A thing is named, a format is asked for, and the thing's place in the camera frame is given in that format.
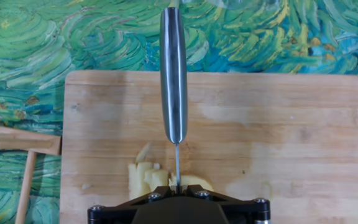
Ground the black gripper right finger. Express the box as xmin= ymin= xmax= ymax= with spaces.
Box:
xmin=180 ymin=185 xmax=272 ymax=224

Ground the painted landscape tablecloth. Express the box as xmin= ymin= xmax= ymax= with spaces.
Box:
xmin=0 ymin=0 xmax=358 ymax=224

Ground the bamboo cutting board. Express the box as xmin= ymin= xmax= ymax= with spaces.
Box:
xmin=59 ymin=70 xmax=358 ymax=224

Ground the thin potato slice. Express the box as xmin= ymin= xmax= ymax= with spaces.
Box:
xmin=135 ymin=142 xmax=153 ymax=163

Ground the wooden peg rack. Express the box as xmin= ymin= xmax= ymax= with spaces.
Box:
xmin=0 ymin=123 xmax=62 ymax=224

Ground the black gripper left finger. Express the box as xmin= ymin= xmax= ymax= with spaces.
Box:
xmin=87 ymin=185 xmax=177 ymax=224

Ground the steel kitchen knife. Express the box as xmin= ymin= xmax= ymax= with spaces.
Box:
xmin=159 ymin=6 xmax=188 ymax=193

